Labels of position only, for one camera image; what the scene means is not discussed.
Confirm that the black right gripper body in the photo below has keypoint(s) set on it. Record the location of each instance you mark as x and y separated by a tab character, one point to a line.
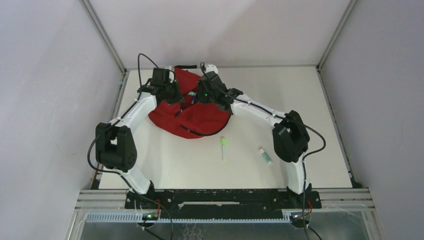
204	97

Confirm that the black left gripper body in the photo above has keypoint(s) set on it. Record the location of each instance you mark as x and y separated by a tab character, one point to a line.
173	93

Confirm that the red student backpack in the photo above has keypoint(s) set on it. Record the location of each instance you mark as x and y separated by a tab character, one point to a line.
186	120

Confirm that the green capped white pen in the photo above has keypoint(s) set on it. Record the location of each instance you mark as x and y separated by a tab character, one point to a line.
223	147

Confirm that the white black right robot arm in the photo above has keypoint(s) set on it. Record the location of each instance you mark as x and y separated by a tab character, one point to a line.
293	141

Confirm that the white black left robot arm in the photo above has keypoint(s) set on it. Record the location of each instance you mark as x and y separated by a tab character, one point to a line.
115	147

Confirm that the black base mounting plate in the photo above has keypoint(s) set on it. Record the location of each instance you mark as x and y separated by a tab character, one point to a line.
273	198

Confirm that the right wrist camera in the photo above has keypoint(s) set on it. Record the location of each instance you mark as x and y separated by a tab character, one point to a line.
211	68

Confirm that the aluminium frame rail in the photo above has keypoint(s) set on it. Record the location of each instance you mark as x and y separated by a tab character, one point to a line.
102	32

